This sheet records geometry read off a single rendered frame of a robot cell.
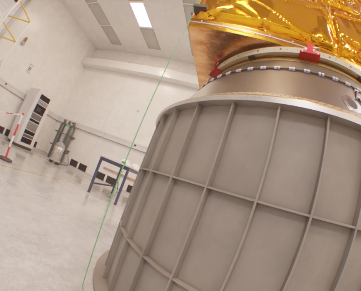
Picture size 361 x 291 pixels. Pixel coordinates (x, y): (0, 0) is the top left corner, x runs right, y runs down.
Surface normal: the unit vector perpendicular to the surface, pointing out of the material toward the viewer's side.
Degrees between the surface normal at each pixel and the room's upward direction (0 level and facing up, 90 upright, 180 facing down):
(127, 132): 90
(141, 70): 90
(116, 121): 90
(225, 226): 90
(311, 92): 62
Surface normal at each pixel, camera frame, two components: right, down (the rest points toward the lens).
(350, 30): -0.15, -0.30
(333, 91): -0.06, -0.69
